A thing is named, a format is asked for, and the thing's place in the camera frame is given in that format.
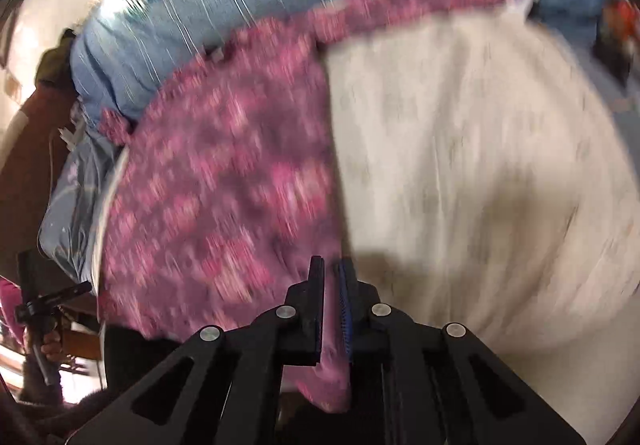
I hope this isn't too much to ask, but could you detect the cream leaf-print bed sheet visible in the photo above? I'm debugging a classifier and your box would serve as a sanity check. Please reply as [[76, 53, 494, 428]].
[[89, 0, 640, 445]]

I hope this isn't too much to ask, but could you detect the white charger with cable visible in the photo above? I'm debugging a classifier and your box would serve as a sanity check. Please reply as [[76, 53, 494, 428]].
[[48, 118, 87, 202]]

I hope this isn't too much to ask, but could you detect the dark green cloth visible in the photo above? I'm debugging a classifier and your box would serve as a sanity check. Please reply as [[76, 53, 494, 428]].
[[35, 28, 76, 89]]

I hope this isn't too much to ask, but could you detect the person's left hand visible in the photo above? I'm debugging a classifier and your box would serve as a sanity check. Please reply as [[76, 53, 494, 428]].
[[39, 329, 65, 363]]

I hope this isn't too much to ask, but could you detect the grey star-print pillow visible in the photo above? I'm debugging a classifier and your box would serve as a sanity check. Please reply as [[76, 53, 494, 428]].
[[38, 128, 122, 283]]

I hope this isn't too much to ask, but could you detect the purple floral shirt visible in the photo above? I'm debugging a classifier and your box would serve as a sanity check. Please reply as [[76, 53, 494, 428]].
[[96, 0, 550, 414]]

